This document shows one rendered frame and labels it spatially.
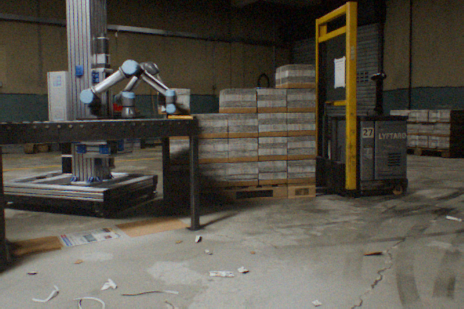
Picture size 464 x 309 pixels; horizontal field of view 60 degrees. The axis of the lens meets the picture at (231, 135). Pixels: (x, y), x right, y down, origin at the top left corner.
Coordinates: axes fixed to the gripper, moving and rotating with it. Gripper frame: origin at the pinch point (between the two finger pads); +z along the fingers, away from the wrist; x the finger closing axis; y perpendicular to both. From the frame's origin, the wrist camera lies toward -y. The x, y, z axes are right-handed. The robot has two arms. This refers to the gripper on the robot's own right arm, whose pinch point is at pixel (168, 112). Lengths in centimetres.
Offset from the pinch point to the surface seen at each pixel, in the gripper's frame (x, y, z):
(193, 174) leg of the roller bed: -12, -45, -77
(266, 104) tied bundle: -93, 6, 2
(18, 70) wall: 278, 94, 599
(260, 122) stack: -87, -11, 3
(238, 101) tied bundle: -65, 9, 3
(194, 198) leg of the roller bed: -12, -62, -77
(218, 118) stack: -46.1, -6.4, 3.0
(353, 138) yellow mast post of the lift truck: -171, -28, -18
